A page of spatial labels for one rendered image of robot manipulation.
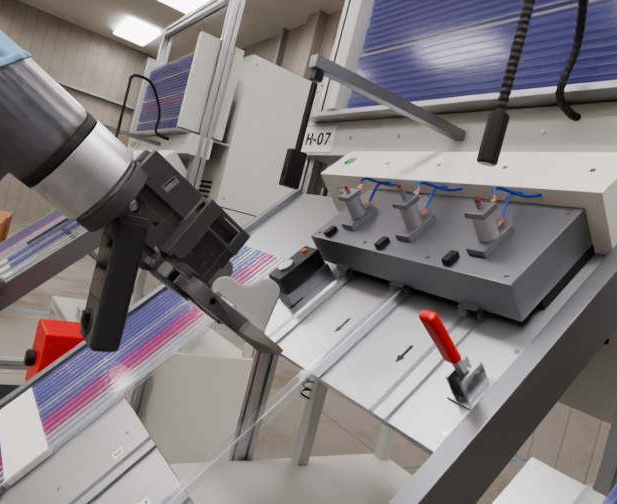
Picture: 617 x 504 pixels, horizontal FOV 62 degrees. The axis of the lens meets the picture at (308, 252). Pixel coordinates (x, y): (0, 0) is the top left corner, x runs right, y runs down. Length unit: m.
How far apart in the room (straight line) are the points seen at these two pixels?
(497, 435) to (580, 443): 3.51
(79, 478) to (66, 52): 11.76
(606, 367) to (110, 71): 11.99
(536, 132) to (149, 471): 0.62
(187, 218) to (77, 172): 0.10
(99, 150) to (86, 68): 11.88
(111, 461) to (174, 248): 0.33
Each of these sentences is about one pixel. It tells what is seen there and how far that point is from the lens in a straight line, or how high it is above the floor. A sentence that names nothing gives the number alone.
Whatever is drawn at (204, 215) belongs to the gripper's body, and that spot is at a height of 1.14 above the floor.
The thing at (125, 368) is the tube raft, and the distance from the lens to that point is 0.83.
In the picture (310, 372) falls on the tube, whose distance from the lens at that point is 0.59.
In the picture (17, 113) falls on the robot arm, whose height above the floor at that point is 1.17.
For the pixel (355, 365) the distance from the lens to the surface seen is 0.58.
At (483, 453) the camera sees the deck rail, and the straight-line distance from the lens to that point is 0.48.
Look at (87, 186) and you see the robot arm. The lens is 0.42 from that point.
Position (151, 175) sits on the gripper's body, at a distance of 0.45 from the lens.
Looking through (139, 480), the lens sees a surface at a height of 0.83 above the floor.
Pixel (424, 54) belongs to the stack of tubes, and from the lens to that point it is 0.89.
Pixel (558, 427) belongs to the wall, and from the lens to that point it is 4.05.
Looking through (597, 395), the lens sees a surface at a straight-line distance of 0.81.
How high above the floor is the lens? 1.14
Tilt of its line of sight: 2 degrees down
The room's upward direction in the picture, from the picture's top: 14 degrees clockwise
